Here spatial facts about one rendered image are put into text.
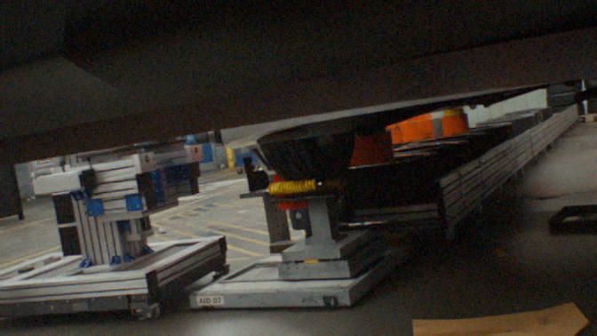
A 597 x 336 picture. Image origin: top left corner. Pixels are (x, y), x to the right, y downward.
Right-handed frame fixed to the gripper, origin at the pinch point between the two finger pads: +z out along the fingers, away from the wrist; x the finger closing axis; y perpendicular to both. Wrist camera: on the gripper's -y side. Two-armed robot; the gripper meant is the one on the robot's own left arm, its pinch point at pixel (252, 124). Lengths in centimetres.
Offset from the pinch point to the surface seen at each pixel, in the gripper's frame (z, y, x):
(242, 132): -34, 4, 120
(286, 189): 0, 33, 44
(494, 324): 38, 82, 141
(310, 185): 9, 32, 53
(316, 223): 12, 51, 43
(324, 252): 8, 62, 60
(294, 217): 15, 52, 0
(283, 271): -8, 70, 44
